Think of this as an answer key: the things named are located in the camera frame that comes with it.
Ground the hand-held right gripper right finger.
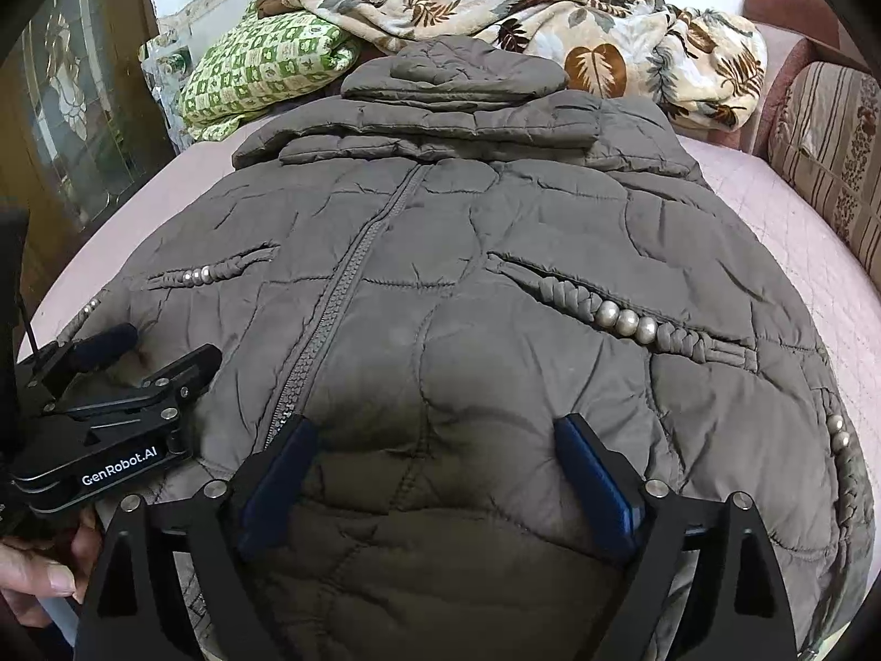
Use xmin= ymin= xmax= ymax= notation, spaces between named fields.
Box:
xmin=554 ymin=413 xmax=800 ymax=661

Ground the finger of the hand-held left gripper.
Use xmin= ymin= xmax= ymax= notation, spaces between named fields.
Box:
xmin=42 ymin=343 xmax=223 ymax=438
xmin=28 ymin=322 xmax=140 ymax=393

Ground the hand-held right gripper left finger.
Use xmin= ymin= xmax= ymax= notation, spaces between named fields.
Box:
xmin=74 ymin=414 xmax=321 ymax=661

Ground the grey puffer jacket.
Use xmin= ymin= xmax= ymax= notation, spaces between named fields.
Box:
xmin=51 ymin=34 xmax=861 ymax=661

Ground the person's left hand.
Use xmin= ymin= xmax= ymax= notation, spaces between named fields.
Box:
xmin=0 ymin=506 xmax=104 ymax=629

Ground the wooden door with stained glass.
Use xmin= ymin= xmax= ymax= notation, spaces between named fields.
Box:
xmin=0 ymin=0 xmax=162 ymax=304

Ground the printed plastic bag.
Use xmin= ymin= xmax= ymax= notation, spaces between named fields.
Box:
xmin=138 ymin=28 xmax=200 ymax=153

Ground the green patterned pillow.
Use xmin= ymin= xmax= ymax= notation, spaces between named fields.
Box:
xmin=180 ymin=10 xmax=362 ymax=142

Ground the striped sofa cushion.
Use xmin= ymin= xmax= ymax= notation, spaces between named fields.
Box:
xmin=767 ymin=61 xmax=881 ymax=277

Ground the leaf print blanket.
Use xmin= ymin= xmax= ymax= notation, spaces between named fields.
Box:
xmin=292 ymin=0 xmax=768 ymax=132

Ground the maroon sofa frame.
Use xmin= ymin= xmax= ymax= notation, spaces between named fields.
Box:
xmin=742 ymin=0 xmax=881 ymax=159

